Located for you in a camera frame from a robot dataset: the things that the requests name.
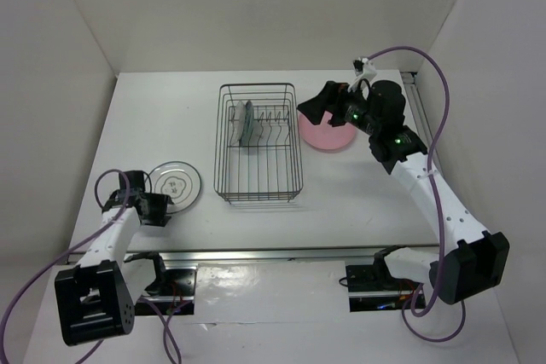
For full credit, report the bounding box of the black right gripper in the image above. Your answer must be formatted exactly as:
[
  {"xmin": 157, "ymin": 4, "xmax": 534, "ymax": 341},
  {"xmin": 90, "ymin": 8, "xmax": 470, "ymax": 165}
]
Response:
[{"xmin": 298, "ymin": 80, "xmax": 380, "ymax": 136}]

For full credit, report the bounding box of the white plate with dark rim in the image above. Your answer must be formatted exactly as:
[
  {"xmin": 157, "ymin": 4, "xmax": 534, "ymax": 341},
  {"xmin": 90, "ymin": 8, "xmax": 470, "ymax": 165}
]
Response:
[{"xmin": 149, "ymin": 161, "xmax": 202, "ymax": 215}]

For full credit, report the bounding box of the pink plastic plate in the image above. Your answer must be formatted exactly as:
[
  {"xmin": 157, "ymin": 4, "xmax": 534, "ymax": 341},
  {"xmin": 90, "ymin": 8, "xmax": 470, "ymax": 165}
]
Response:
[{"xmin": 299, "ymin": 112, "xmax": 357, "ymax": 151}]

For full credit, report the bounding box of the blue green patterned plate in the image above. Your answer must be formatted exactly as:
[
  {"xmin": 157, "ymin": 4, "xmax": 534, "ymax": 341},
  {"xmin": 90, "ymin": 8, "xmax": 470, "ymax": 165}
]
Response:
[{"xmin": 240, "ymin": 100, "xmax": 254, "ymax": 147}]

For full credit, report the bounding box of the clear glass plate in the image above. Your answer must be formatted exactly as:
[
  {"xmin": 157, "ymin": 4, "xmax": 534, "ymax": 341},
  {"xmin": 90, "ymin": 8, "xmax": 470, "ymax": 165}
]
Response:
[{"xmin": 230, "ymin": 101, "xmax": 246, "ymax": 145}]

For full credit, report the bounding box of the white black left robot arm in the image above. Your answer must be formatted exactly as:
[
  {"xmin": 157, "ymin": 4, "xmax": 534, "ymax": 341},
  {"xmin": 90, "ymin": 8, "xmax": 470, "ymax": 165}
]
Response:
[{"xmin": 55, "ymin": 170, "xmax": 171, "ymax": 346}]

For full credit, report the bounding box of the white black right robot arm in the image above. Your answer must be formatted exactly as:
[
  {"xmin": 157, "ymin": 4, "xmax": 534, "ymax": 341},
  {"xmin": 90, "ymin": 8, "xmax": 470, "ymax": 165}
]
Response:
[{"xmin": 297, "ymin": 80, "xmax": 509, "ymax": 305}]

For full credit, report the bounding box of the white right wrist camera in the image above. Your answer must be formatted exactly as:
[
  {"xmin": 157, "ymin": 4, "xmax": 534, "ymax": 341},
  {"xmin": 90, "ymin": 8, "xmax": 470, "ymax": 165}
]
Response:
[{"xmin": 352, "ymin": 57, "xmax": 377, "ymax": 82}]

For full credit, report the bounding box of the aluminium side rail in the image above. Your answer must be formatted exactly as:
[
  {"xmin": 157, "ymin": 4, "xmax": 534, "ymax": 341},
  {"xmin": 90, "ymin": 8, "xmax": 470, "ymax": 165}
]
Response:
[{"xmin": 400, "ymin": 72, "xmax": 434, "ymax": 146}]

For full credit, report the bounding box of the dark wire dish rack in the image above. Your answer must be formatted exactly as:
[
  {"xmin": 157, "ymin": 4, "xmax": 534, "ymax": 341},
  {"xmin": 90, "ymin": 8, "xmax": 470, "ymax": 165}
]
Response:
[{"xmin": 213, "ymin": 83, "xmax": 304, "ymax": 205}]

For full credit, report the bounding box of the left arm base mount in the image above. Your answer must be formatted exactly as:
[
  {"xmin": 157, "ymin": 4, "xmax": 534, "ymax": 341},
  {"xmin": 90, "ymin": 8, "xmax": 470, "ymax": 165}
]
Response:
[{"xmin": 121, "ymin": 251, "xmax": 197, "ymax": 315}]

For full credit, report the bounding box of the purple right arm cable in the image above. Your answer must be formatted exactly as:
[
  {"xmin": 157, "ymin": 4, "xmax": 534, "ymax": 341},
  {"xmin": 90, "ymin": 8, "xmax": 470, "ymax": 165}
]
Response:
[{"xmin": 366, "ymin": 44, "xmax": 467, "ymax": 343}]

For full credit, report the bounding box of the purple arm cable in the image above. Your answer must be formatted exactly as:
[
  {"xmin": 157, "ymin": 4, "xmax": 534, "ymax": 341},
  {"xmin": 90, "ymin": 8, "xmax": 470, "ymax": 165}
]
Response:
[
  {"xmin": 0, "ymin": 169, "xmax": 184, "ymax": 364},
  {"xmin": 366, "ymin": 44, "xmax": 467, "ymax": 343}
]

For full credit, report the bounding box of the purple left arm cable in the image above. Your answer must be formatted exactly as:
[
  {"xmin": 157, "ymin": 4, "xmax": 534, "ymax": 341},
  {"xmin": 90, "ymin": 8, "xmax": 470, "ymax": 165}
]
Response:
[{"xmin": 0, "ymin": 169, "xmax": 184, "ymax": 364}]

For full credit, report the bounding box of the aluminium front rail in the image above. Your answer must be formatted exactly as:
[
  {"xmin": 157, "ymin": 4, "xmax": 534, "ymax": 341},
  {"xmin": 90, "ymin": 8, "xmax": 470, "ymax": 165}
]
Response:
[{"xmin": 66, "ymin": 245, "xmax": 440, "ymax": 266}]

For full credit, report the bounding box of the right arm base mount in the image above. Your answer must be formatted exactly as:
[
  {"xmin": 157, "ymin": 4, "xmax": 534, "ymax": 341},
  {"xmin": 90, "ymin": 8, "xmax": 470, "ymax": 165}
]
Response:
[{"xmin": 338, "ymin": 246, "xmax": 419, "ymax": 312}]

